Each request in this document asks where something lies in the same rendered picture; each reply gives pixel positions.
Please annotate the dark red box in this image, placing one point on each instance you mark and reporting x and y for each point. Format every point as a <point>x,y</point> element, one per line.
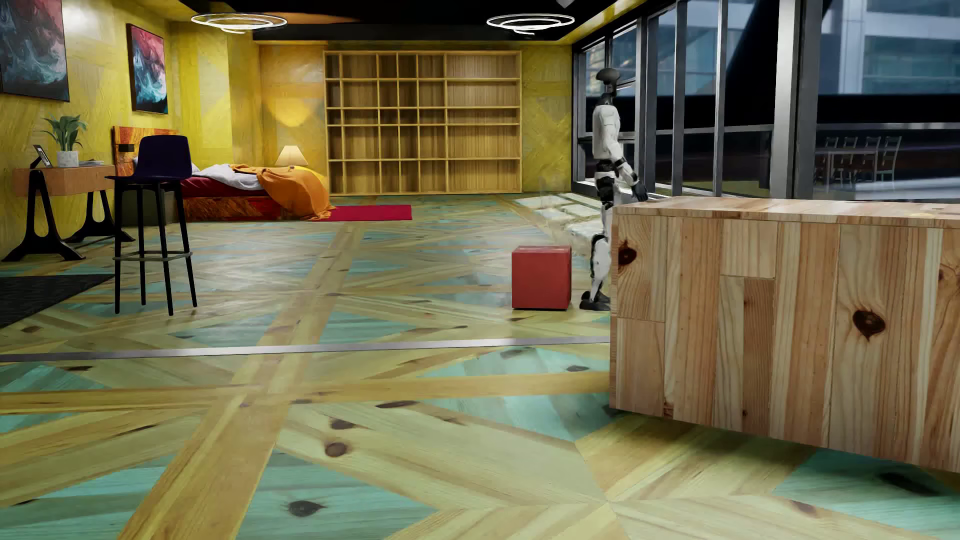
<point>541,277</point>

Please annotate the red floor rug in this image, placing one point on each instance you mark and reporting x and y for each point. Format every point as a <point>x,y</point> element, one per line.
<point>370,213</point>

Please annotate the large wooden grid bookshelf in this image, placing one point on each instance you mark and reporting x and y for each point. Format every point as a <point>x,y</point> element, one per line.
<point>423,122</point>

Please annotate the white humanoid robot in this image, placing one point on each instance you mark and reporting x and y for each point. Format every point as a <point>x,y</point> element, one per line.
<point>606,142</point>

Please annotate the orange blanket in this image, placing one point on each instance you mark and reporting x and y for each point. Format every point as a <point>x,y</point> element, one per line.
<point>294,187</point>

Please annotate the table lamp with cream shade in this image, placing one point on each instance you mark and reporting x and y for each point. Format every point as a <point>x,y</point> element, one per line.
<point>291,156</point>

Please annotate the bed with red base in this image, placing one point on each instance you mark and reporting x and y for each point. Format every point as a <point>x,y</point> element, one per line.
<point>221,191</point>

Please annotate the large pine wood counter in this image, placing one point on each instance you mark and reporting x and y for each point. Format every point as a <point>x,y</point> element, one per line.
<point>787,322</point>

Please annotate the black bar stool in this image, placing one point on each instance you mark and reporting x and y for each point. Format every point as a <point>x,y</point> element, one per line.
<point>159,169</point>

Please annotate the wooden orange headboard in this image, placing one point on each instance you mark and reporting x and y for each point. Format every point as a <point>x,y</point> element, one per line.
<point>125,139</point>

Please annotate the wooden console table black legs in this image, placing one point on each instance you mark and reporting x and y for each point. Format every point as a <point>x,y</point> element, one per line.
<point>60,181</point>

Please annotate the potted green plant white pot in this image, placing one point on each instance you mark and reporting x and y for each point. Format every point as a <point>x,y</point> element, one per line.
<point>65,137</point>

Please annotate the dark grey floor mat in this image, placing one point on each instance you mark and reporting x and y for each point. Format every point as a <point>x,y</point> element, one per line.
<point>41,292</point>

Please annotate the small abstract wall painting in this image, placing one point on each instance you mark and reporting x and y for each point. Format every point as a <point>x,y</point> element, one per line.
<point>147,69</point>

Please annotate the small black picture frame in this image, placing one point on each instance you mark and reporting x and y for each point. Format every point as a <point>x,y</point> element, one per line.
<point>42,156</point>

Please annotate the large abstract wall painting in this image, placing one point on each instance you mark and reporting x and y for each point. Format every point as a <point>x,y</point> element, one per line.
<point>33,45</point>

